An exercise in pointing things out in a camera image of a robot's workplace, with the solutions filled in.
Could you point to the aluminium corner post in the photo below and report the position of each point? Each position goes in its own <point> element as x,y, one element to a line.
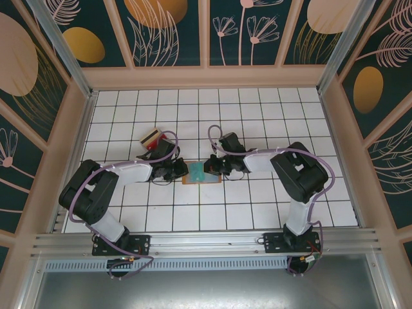
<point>351,42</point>
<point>62,42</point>

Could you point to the plain red card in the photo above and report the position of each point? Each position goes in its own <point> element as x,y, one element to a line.
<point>167,138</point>

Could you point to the tan leather card holder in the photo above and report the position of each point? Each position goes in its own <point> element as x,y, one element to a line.
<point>186,181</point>

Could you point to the beige card with black stripe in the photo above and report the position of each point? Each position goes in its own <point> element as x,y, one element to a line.
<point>150,136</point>

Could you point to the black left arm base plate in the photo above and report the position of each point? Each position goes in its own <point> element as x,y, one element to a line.
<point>141,244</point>

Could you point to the green circuit board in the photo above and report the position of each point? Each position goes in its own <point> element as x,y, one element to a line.
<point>312,260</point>

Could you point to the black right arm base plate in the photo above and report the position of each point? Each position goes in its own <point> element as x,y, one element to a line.
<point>273,243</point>

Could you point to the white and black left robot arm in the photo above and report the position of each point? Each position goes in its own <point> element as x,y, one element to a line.
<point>132,172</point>

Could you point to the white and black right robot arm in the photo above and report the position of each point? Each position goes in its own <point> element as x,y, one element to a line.
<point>257,161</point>

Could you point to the teal patterned card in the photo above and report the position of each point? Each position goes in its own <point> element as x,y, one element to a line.
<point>197,172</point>

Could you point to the aluminium mounting rail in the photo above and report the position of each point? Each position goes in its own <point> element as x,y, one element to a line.
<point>206,243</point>

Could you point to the aluminium side rail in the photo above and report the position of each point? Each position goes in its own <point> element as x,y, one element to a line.
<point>333,128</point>

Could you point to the grey metal sheet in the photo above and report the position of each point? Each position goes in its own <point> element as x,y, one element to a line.
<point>206,289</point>

